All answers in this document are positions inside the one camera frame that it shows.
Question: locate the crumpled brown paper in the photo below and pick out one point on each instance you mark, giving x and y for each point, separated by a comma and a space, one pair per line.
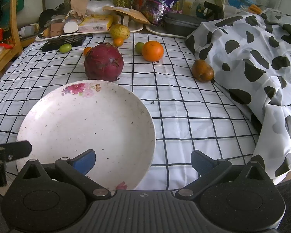
78, 8

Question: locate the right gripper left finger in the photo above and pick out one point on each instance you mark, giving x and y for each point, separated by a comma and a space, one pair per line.
74, 172

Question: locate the grey zip case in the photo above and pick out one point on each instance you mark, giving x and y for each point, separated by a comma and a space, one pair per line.
180, 24

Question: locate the wooden chair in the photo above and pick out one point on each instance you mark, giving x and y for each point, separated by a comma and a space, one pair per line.
11, 44

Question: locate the yellow green pear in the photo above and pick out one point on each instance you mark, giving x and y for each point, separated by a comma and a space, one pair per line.
119, 31

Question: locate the checkered tablecloth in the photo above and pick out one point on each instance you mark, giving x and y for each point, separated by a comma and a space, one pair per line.
187, 114

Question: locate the white cylinder jar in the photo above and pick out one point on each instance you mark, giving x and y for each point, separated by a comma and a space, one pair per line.
70, 26

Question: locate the large orange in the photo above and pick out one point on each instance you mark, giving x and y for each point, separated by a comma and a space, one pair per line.
152, 51

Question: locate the red dragon fruit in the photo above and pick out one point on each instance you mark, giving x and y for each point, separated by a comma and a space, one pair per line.
103, 62

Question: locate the small tangerine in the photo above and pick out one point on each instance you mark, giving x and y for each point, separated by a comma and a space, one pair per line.
118, 41
86, 50

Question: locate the white oval tray left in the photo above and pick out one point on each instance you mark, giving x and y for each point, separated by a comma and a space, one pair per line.
133, 27

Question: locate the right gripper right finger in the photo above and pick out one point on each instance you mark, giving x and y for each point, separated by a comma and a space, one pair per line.
211, 171

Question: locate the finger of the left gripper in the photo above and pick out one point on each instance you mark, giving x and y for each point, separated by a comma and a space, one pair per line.
13, 151

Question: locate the brown padded envelope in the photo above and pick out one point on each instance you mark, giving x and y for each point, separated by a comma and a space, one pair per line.
134, 14

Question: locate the cow print cloth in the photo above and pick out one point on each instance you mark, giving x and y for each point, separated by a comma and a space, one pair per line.
251, 58

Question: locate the white floral plate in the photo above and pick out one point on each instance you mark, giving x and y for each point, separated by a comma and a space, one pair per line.
98, 115

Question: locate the yellow medicine box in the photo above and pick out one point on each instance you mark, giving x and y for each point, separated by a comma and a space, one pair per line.
96, 23

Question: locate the brown mango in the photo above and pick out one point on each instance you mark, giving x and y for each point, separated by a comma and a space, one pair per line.
202, 71

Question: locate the white oval tray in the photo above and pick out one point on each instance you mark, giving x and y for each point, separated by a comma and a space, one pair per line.
160, 31
133, 27

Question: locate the green lime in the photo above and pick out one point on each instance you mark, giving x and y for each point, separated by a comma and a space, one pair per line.
138, 47
65, 48

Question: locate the white oval tray right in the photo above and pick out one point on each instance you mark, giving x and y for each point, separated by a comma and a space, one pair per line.
160, 31

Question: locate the purple snack bag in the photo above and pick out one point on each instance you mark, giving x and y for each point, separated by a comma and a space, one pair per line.
155, 10

